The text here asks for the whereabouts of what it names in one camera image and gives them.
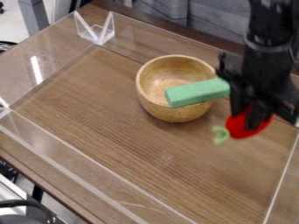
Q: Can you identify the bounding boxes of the wooden bowl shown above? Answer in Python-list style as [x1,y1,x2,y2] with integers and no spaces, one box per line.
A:
[135,53,221,123]

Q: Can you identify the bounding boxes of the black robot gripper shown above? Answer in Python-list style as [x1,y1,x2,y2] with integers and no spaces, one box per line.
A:
[217,44,299,130]

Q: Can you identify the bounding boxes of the black cable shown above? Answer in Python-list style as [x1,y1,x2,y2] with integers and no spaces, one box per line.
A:
[0,198,49,218]

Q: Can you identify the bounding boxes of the black metal table bracket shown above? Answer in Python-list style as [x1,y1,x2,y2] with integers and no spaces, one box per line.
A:
[25,184,69,224]

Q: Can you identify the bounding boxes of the clear acrylic tray walls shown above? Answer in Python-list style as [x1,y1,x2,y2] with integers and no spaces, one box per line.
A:
[0,6,299,224]

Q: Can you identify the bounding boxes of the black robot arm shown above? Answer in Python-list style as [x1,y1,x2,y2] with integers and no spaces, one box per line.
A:
[217,0,299,130]

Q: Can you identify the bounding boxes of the clear acrylic corner bracket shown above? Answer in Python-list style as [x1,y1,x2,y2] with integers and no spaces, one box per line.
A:
[74,11,117,46]

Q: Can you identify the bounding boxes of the green rectangular block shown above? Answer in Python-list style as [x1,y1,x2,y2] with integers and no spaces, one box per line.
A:
[165,78,230,108]

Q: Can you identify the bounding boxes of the red plush fruit green stem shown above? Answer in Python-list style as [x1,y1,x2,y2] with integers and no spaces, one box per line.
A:
[213,108,274,145]

